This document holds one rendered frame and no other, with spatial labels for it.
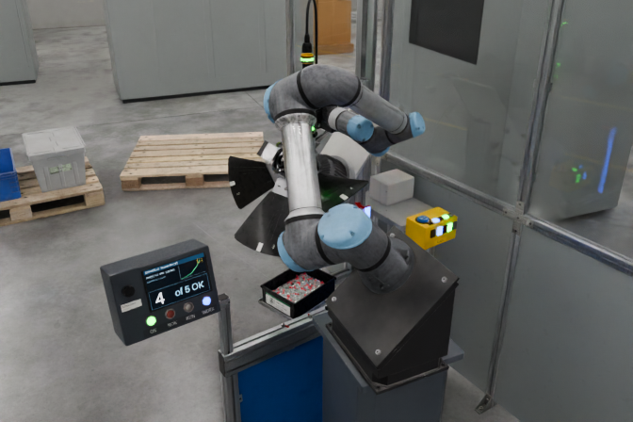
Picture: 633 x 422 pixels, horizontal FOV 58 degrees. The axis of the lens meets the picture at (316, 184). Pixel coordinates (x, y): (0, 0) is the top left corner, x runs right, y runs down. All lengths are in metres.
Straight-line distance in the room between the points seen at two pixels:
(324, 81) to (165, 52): 6.08
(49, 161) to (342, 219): 3.65
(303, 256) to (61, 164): 3.56
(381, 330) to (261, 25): 6.57
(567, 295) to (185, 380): 1.80
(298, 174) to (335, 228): 0.21
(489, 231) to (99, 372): 2.00
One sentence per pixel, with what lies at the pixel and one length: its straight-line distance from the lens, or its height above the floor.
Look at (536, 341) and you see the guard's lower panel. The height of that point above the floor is 0.49.
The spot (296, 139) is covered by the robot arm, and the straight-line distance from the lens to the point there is 1.52.
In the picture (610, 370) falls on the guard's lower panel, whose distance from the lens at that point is 2.41.
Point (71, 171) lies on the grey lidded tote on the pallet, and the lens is 4.84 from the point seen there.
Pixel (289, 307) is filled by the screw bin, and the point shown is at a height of 0.85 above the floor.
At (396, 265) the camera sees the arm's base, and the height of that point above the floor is 1.26.
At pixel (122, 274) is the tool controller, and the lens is 1.48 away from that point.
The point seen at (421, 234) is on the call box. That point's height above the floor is 1.04.
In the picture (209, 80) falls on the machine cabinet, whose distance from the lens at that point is 7.69.
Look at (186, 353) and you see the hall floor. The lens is 3.16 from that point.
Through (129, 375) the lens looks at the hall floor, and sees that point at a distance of 3.11.
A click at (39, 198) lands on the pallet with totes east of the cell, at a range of 4.81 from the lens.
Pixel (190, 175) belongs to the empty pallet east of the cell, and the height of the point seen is 0.12.
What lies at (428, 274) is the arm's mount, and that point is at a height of 1.25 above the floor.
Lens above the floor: 2.02
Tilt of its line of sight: 24 degrees down
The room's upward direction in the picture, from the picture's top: straight up
